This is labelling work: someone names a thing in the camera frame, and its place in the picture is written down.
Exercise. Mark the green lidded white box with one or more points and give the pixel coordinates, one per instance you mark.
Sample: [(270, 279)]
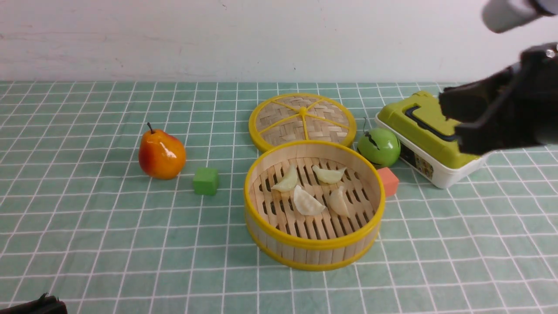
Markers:
[(429, 143)]

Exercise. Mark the orange cube block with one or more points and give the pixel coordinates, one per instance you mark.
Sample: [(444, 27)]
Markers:
[(389, 180)]

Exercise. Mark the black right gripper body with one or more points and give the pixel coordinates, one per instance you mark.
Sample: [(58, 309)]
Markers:
[(531, 99)]

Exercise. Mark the woven bamboo steamer lid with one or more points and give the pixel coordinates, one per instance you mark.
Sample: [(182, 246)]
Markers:
[(300, 116)]

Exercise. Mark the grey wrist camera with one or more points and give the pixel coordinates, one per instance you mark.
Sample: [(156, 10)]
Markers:
[(500, 16)]

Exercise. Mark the bamboo steamer tray yellow rim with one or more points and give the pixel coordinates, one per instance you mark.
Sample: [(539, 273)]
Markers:
[(315, 243)]

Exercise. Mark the orange red pear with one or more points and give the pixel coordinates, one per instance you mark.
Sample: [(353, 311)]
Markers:
[(161, 155)]

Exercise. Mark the white dumpling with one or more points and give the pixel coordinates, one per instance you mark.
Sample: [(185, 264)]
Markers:
[(305, 203), (288, 182), (328, 176), (337, 202)]

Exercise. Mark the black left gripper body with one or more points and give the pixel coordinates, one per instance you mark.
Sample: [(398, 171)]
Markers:
[(46, 304)]

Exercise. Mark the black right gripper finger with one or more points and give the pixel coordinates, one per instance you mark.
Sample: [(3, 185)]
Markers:
[(480, 139), (466, 103)]

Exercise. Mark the green apple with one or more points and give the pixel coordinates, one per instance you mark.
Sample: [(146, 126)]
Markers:
[(380, 146)]

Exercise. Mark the green cube block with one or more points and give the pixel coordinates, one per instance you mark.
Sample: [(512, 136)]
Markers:
[(206, 181)]

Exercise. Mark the green checkered tablecloth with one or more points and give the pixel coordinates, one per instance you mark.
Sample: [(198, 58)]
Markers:
[(82, 221)]

